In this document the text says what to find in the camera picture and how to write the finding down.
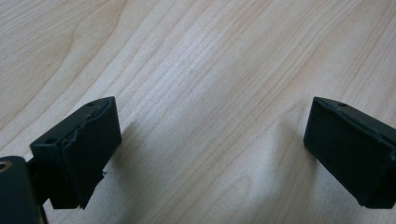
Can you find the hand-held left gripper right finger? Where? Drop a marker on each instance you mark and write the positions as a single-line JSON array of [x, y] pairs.
[[351, 152]]

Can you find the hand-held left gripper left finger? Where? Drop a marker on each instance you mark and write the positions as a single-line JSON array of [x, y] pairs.
[[84, 146]]

